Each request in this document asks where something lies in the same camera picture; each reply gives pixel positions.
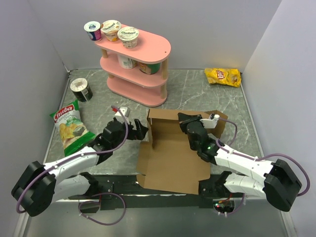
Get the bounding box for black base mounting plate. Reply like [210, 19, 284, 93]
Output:
[70, 171, 242, 210]

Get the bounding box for pink three-tier shelf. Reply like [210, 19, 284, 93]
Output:
[95, 30, 171, 107]

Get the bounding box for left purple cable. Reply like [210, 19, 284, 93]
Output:
[16, 110, 129, 213]

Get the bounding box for aluminium frame rail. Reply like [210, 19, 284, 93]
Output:
[13, 199, 88, 237]

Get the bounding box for white cup on middle shelf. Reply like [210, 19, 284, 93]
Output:
[118, 55, 137, 69]

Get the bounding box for orange Chobani yogurt cup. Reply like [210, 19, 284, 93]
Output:
[101, 20, 121, 42]

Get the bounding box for green can on middle shelf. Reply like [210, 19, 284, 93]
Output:
[138, 62, 160, 75]

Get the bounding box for yellow Lays chips bag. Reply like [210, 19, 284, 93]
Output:
[204, 68, 241, 88]

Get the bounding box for green Chuba chips bag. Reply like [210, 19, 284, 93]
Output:
[50, 100, 96, 156]

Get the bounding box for brown cardboard box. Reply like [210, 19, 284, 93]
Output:
[136, 108, 228, 196]

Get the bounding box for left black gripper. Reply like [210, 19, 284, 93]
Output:
[111, 118, 148, 149]

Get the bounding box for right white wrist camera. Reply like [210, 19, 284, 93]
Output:
[200, 113, 220, 129]

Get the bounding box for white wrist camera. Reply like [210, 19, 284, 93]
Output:
[111, 105, 130, 119]
[200, 113, 220, 129]

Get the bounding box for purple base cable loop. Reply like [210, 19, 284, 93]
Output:
[78, 192, 126, 225]

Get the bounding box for white Chobani yogurt cup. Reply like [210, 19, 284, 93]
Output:
[118, 27, 139, 49]

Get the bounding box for blue white yogurt cup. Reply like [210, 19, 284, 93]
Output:
[84, 21, 102, 41]

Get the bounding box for black can with white lid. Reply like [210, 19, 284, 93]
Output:
[70, 78, 93, 102]

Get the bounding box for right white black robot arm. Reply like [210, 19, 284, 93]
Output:
[178, 113, 308, 212]

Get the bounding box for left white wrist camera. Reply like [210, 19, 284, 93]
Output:
[111, 105, 130, 119]

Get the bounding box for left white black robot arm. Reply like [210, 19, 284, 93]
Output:
[11, 119, 148, 217]

